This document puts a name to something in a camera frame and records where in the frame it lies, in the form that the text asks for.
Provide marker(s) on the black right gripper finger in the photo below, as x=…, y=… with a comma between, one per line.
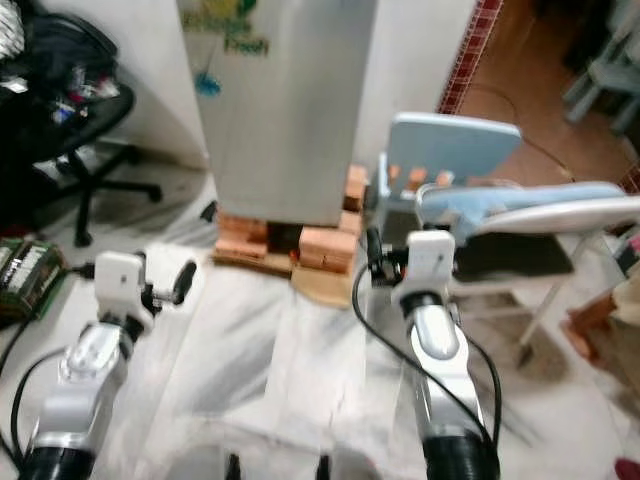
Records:
x=373, y=250

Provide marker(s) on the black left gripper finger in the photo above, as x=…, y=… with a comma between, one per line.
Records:
x=186, y=282

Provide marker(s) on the silver fridge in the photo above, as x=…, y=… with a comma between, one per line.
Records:
x=290, y=120

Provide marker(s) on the blue fridge sticker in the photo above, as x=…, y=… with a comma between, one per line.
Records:
x=208, y=85

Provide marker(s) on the green fridge sticker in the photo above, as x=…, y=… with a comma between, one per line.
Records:
x=235, y=35

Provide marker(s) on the orange brick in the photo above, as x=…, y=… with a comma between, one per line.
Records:
x=245, y=240
x=325, y=250
x=356, y=188

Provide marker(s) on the light wooden board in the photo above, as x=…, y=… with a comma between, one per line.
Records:
x=322, y=285

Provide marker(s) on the small black floor object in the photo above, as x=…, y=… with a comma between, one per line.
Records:
x=210, y=212

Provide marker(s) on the black office chair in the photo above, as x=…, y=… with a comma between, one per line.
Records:
x=82, y=195

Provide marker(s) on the light blue plastic chair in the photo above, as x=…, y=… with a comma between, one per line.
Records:
x=450, y=145

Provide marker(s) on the brown block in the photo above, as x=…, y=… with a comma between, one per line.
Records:
x=592, y=325

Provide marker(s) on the white plastic chair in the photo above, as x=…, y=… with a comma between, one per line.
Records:
x=610, y=70

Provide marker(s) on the black white striped object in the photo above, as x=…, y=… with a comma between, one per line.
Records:
x=10, y=30

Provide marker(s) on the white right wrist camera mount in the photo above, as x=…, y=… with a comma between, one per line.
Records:
x=428, y=260

